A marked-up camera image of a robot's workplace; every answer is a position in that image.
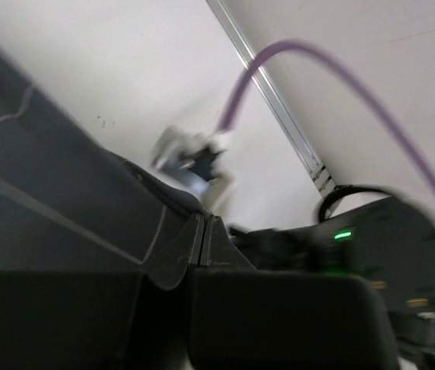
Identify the aluminium rail frame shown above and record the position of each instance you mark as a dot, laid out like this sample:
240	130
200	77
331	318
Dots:
305	151

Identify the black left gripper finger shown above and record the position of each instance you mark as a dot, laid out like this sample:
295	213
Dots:
109	318

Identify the dark grey checked pillowcase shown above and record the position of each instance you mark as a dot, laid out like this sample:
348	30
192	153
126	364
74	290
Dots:
67	204

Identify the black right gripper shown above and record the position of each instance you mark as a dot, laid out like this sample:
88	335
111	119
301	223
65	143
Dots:
244	318

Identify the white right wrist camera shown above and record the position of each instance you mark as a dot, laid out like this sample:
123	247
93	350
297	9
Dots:
194	161

